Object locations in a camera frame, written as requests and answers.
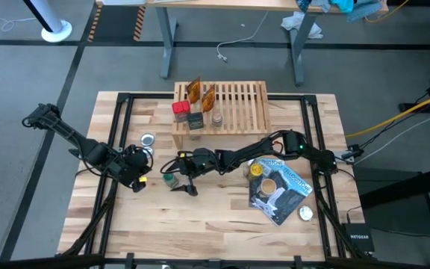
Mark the green jar white lid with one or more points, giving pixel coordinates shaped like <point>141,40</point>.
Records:
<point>170,180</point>

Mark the black metal stand beam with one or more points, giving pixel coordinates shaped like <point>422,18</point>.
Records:
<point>405,187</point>

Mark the furikake jar tan lid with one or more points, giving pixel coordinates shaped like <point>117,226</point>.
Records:
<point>268,186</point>

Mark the green black pepper tin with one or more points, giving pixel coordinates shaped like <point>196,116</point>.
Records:
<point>195,120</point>

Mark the red smoked paprika tin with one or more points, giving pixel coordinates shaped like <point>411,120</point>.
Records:
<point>181,108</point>

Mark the black Netgear network switch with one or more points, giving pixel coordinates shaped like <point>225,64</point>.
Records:
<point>358,237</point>

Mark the small grey spice shaker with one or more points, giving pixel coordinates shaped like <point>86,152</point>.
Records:
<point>217,119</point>

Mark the wooden desk grey legs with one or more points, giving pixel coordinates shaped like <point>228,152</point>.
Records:
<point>237,3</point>

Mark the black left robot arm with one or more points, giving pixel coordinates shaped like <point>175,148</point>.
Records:
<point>69,134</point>

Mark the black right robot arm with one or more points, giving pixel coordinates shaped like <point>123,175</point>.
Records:
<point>260,147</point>

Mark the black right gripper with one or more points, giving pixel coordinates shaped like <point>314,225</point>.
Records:
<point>200,162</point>

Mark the black aluminium table frame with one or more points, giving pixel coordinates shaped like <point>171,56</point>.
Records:
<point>148,96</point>

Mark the blue Yellowstone book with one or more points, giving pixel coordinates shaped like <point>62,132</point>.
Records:
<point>273,163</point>
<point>289,198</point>

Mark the hazard striped floor mat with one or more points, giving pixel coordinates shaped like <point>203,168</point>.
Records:
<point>116,22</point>

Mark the chili crunch jar yellow lid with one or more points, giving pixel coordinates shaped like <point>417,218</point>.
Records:
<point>255,170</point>

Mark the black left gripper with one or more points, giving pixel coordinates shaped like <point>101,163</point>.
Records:
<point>133,166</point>

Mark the orange taco seasoning packet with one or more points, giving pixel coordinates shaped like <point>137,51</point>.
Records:
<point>193,89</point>
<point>208,99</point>

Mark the wooden slatted shelf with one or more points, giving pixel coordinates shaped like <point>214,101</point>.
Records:
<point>245,112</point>

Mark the white rag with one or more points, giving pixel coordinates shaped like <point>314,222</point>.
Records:
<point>293,20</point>

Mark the pile of clothes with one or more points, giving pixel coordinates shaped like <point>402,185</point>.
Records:
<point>349,5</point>

